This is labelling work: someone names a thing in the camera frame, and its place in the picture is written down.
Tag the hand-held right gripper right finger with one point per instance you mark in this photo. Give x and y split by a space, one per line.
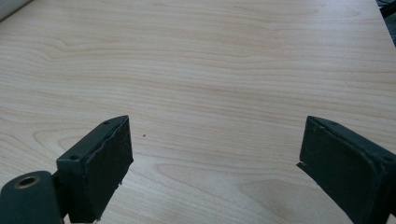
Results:
345 174

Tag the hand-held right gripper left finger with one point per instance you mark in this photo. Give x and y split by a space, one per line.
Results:
93 174

